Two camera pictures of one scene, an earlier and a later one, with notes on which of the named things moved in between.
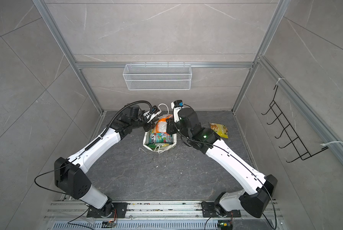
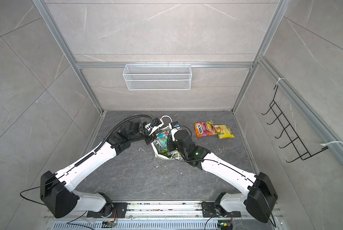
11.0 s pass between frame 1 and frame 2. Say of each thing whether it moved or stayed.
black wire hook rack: stayed
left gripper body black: moved
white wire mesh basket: stayed
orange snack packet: moved
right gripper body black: moved
